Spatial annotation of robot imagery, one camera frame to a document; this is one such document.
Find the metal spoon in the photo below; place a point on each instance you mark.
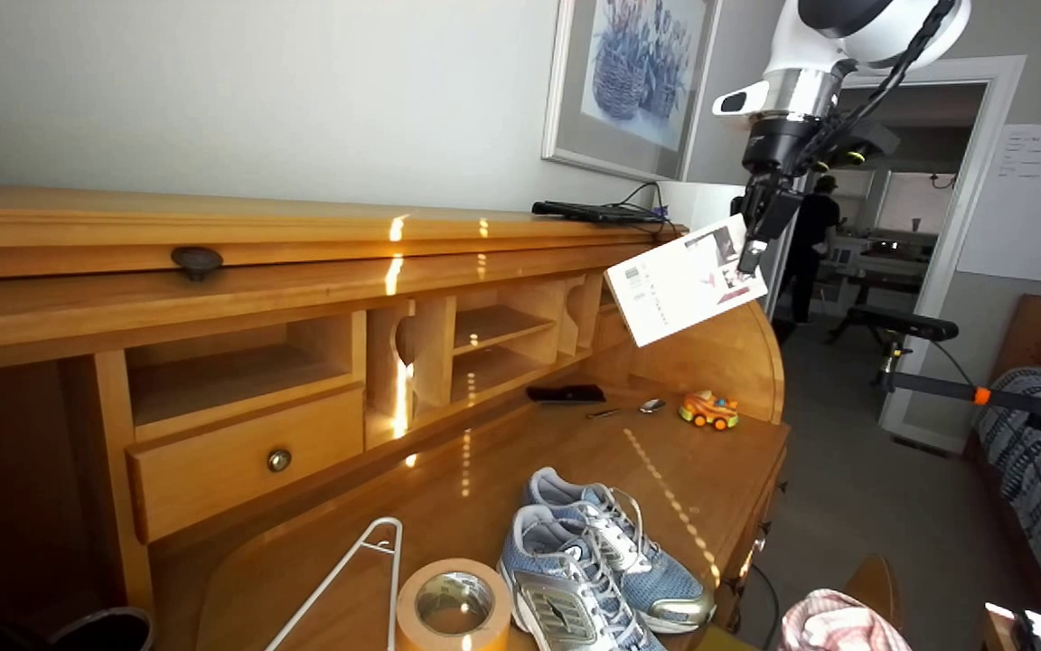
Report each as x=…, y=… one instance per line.
x=651, y=407

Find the pink striped cloth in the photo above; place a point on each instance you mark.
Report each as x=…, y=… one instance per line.
x=832, y=621

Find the wooden desk drawer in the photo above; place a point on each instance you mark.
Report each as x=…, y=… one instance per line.
x=217, y=473

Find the beige tape roll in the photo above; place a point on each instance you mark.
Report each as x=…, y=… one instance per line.
x=406, y=608

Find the black computer keyboard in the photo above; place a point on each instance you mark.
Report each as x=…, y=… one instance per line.
x=599, y=212

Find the white door frame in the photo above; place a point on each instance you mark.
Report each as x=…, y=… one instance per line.
x=968, y=241

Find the whiteboard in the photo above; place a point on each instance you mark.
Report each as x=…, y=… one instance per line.
x=1040, y=205

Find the black round container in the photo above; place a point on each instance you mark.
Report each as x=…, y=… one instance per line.
x=99, y=628

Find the blue grey sneaker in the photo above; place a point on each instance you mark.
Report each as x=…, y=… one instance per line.
x=651, y=580
x=558, y=592

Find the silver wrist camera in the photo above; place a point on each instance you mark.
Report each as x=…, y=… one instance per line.
x=742, y=98

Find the person in dark clothes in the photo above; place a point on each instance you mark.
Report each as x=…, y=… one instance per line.
x=810, y=241

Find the wooden chair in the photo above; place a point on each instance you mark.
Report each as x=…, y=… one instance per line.
x=871, y=585

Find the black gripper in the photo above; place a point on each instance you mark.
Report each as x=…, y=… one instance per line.
x=776, y=149

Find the brass drawer knob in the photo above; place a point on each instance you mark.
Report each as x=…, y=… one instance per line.
x=281, y=462

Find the cluttered background table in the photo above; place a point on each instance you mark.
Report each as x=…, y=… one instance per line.
x=895, y=253

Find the orange toy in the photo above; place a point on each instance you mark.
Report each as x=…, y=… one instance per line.
x=709, y=410

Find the wooden roll-top desk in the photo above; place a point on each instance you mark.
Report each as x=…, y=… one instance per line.
x=568, y=482

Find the black remote control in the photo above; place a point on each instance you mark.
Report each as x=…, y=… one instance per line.
x=565, y=392

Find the white paper card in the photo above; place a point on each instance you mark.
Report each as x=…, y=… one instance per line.
x=676, y=292

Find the framed blue flower picture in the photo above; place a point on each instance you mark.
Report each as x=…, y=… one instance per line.
x=630, y=75

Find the white side table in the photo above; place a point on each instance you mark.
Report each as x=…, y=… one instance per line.
x=1033, y=631

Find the black stereo camera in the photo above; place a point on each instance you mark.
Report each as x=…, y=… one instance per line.
x=918, y=326

